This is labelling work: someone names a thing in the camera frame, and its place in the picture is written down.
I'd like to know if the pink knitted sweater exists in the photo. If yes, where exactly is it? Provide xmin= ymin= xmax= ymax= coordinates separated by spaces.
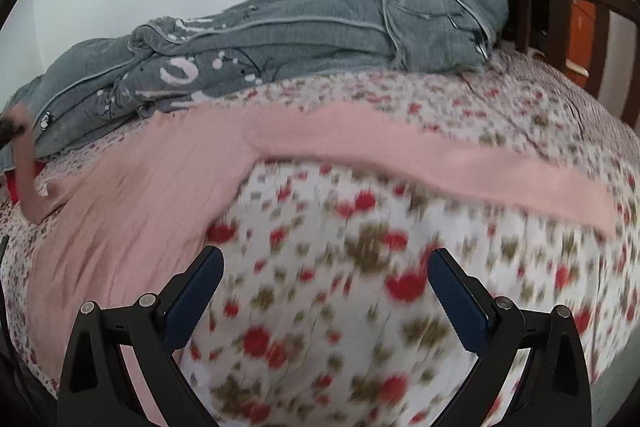
xmin=8 ymin=100 xmax=620 ymax=427

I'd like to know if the red cloth item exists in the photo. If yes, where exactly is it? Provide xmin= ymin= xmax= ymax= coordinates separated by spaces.
xmin=3 ymin=160 xmax=46 ymax=205

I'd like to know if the floral bed sheet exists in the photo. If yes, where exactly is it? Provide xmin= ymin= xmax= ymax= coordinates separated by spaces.
xmin=0 ymin=48 xmax=640 ymax=427

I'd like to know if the grey patterned blanket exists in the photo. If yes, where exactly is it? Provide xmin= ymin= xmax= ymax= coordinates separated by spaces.
xmin=12 ymin=0 xmax=509 ymax=158

